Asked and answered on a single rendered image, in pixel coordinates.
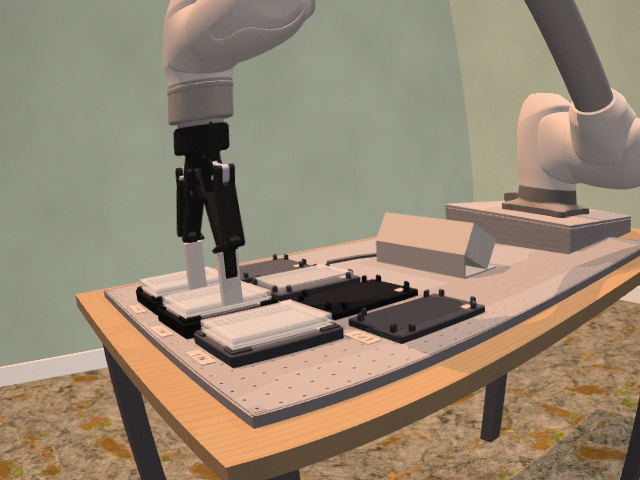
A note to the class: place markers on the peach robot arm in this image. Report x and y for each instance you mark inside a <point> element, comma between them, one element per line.
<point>600,147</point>

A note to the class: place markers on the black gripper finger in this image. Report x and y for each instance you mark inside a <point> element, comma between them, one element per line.
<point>193,213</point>
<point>226,209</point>

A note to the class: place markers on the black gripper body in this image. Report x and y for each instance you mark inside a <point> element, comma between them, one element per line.
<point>204,142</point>

